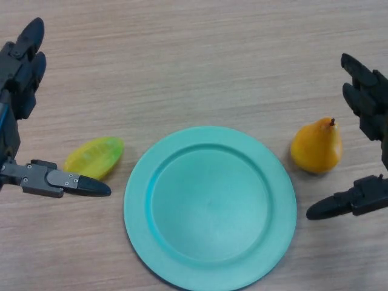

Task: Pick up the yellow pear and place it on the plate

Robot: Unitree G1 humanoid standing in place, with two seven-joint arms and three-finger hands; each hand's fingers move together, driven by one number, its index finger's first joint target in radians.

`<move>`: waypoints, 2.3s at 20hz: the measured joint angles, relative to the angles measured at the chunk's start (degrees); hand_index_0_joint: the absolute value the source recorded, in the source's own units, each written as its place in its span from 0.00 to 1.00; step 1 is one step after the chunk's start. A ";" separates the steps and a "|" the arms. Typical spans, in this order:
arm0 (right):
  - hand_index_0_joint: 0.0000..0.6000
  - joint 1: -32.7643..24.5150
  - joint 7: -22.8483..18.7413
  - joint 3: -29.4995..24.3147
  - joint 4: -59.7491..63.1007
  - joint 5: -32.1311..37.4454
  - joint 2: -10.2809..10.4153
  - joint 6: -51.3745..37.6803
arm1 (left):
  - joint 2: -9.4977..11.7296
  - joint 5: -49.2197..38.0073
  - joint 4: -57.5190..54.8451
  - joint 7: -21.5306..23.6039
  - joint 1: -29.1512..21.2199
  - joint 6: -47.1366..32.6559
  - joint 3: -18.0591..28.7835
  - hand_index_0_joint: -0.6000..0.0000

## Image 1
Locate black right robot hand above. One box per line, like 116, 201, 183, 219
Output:
306, 53, 388, 221

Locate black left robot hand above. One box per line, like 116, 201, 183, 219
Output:
0, 17, 112, 199

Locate yellow pear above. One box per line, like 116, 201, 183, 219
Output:
290, 117, 344, 174

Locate teal round plate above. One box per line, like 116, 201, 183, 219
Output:
123, 125, 297, 291

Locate yellow green starfruit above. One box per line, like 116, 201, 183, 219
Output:
63, 136, 125, 180

